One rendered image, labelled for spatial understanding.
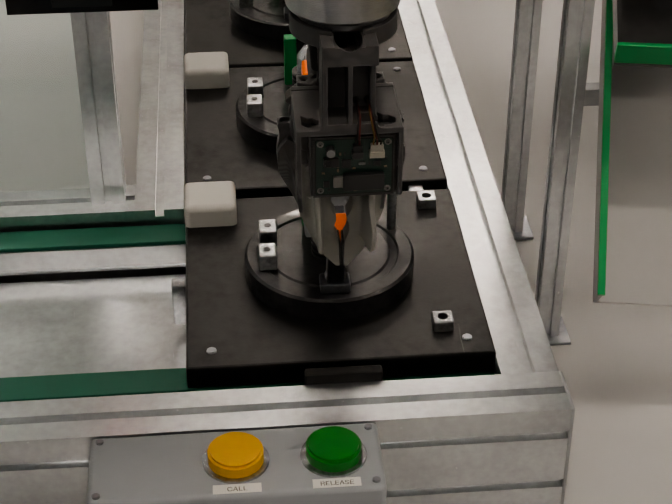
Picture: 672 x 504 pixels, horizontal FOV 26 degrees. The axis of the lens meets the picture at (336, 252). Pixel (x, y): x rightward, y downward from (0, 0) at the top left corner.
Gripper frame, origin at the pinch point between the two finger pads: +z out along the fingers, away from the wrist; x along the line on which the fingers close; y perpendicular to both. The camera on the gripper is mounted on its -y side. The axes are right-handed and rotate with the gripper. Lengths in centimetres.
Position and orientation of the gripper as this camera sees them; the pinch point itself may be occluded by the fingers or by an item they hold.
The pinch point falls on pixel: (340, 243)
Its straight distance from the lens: 107.9
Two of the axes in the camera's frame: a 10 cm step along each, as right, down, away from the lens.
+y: 0.9, 5.7, -8.2
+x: 10.0, -0.5, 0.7
